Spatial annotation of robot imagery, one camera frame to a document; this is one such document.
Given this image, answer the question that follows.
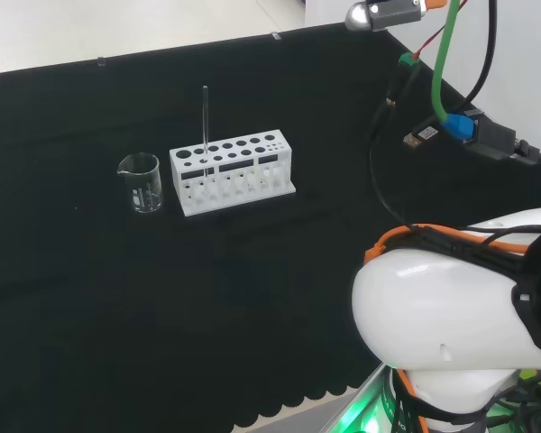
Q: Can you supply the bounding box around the clear glass beaker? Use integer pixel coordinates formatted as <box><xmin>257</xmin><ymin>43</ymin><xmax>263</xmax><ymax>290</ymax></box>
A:
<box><xmin>115</xmin><ymin>152</ymin><xmax>164</xmax><ymax>215</ymax></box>

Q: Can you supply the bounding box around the white test tube rack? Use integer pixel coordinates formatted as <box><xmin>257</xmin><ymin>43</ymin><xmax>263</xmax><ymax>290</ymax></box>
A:
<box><xmin>169</xmin><ymin>129</ymin><xmax>298</xmax><ymax>218</ymax></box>

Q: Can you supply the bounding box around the yellow stop button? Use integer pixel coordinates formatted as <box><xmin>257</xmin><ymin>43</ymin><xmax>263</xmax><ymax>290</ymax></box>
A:
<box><xmin>518</xmin><ymin>367</ymin><xmax>541</xmax><ymax>398</ymax></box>

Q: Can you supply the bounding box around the blue cable plug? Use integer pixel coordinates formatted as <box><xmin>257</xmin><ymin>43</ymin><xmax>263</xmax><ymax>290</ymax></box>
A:
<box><xmin>440</xmin><ymin>112</ymin><xmax>475</xmax><ymax>145</ymax></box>

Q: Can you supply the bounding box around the orange cable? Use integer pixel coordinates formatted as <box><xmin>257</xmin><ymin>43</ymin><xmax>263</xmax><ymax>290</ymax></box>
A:
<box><xmin>363</xmin><ymin>225</ymin><xmax>540</xmax><ymax>433</ymax></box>

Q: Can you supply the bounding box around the silver and black USB plug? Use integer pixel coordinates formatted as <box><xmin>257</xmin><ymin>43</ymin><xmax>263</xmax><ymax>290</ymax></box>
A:
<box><xmin>403</xmin><ymin>115</ymin><xmax>443</xmax><ymax>151</ymax></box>

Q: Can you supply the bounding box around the red wire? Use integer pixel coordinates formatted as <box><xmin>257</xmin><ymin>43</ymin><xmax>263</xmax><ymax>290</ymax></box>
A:
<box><xmin>413</xmin><ymin>0</ymin><xmax>469</xmax><ymax>62</ymax></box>

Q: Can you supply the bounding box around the looping black cable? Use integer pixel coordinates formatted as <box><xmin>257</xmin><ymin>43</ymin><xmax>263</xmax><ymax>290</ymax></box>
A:
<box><xmin>368</xmin><ymin>67</ymin><xmax>418</xmax><ymax>229</ymax></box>

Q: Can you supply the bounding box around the black bench cloth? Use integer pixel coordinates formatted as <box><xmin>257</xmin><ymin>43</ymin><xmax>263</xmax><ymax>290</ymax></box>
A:
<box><xmin>0</xmin><ymin>21</ymin><xmax>541</xmax><ymax>429</ymax></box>

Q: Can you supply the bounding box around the thin black cable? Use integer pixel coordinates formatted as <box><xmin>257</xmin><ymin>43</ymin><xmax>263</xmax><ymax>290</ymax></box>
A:
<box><xmin>462</xmin><ymin>0</ymin><xmax>500</xmax><ymax>112</ymax></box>

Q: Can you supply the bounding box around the green cable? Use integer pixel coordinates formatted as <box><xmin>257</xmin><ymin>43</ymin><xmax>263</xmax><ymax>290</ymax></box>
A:
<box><xmin>431</xmin><ymin>0</ymin><xmax>463</xmax><ymax>124</ymax></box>

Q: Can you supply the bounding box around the thick black cable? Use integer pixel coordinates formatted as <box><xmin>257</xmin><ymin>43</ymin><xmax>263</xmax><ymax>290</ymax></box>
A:
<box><xmin>513</xmin><ymin>139</ymin><xmax>541</xmax><ymax>167</ymax></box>

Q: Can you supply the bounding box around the silver domed wrist camera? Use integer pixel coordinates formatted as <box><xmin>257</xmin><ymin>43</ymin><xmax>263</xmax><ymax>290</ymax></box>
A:
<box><xmin>344</xmin><ymin>0</ymin><xmax>424</xmax><ymax>32</ymax></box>

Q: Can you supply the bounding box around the clear glass rod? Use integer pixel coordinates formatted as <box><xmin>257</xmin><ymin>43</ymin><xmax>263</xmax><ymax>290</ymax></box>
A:
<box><xmin>201</xmin><ymin>85</ymin><xmax>210</xmax><ymax>182</ymax></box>

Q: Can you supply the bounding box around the black adapter box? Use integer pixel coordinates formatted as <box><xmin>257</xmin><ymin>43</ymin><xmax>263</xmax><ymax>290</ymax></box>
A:
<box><xmin>463</xmin><ymin>107</ymin><xmax>519</xmax><ymax>161</ymax></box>

